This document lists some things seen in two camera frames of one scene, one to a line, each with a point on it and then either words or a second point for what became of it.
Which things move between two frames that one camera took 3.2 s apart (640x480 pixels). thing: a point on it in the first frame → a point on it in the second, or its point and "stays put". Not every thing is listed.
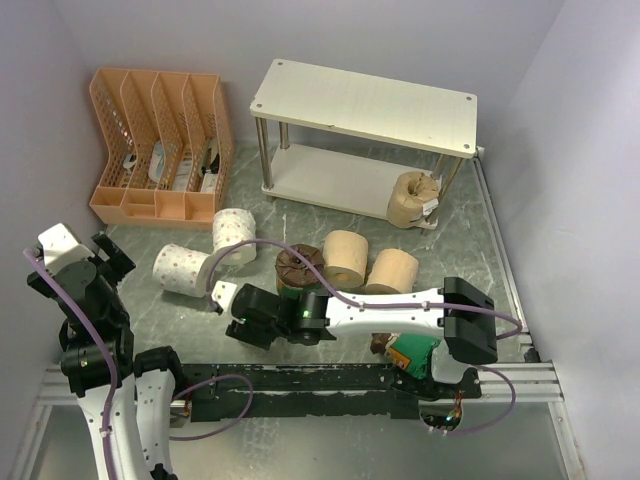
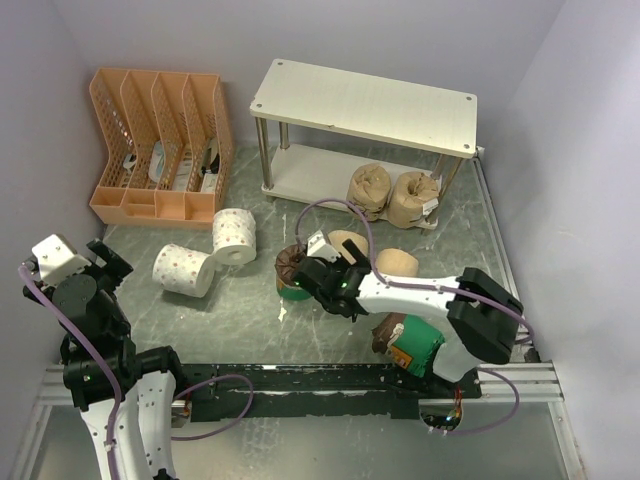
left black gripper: (116, 264) stays put
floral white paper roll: (181, 270) stays put
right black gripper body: (252, 334) → (340, 266)
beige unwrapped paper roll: (394, 271) stays put
